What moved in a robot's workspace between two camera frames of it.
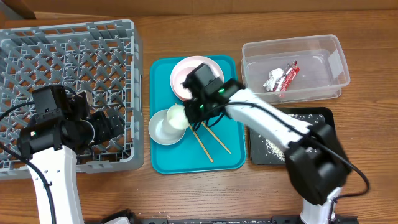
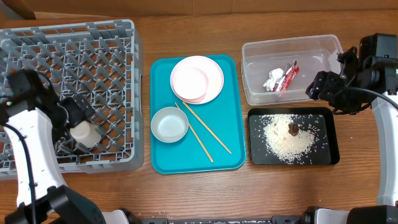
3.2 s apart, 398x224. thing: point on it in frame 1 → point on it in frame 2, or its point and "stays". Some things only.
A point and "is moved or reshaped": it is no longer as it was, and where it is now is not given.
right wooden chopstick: (210, 130) stays
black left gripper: (109, 125) → (72, 112)
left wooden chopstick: (201, 144) stays
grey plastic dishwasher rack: (101, 57) stays
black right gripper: (193, 119) → (321, 87)
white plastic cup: (176, 117) is moved or reshaped
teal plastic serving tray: (218, 149) stays
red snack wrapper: (287, 79) stays
